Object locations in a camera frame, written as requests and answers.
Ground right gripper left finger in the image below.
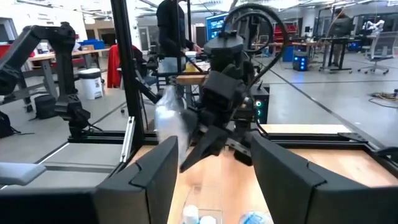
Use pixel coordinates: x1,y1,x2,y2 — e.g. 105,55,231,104
93,135,180,224

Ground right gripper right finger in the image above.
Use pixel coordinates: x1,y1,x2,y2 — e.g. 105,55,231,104
250,133,368,224

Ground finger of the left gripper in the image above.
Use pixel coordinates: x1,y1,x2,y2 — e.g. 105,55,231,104
233,145,254,167
178,124,230,174

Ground teal mouthwash bottle white cap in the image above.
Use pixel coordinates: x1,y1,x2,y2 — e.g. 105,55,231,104
198,215,218,224
181,204,200,224

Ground blue toothbrush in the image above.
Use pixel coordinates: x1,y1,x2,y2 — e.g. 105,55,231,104
237,210,272,224

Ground blue lit monitor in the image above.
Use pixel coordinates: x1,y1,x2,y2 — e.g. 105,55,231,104
205,12,230,42

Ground white cup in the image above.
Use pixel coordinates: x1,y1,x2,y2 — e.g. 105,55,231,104
184,50,198,63

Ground small wooden table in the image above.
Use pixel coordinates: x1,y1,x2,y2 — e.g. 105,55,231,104
175,60,212,86

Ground black computer tower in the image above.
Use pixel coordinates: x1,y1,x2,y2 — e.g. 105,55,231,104
249,83,271,125

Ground person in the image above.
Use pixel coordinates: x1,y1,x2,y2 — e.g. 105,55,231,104
155,0,203,58
328,7,354,67

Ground red shelf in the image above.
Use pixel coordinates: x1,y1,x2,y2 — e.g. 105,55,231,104
272,24,299,44

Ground blue lit box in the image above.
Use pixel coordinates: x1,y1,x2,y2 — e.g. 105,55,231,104
292,50,309,72

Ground red jacket on chair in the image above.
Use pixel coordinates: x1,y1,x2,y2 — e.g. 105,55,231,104
106,44,143,89

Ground black standing desk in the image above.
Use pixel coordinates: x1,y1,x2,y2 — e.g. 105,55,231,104
319,36,363,74

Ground white trash bin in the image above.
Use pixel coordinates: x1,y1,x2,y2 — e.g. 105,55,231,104
77,67,104,101

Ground grey rounded device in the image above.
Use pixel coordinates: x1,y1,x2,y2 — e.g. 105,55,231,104
0,161,47,187

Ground black case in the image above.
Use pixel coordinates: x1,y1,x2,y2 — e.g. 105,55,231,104
33,94,59,120

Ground blue storage bin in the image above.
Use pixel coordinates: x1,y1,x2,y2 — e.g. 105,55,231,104
77,39,106,50

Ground black bag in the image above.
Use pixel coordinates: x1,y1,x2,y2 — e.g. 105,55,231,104
0,110,16,139

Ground grey office chair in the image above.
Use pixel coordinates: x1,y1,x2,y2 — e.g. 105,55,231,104
357,30,398,75

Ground wooden workbench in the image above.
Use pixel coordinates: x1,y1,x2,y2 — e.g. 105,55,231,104
27,47,111,103

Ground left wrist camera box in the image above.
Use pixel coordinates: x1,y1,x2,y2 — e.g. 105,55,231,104
200,70,247,112

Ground silver aluminium bracket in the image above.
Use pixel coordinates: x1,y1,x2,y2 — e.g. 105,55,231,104
119,116,137,163

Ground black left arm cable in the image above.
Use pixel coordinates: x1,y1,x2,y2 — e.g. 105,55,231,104
222,2,289,94

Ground yellow floor cables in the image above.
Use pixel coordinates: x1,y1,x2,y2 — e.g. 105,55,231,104
368,89,398,109

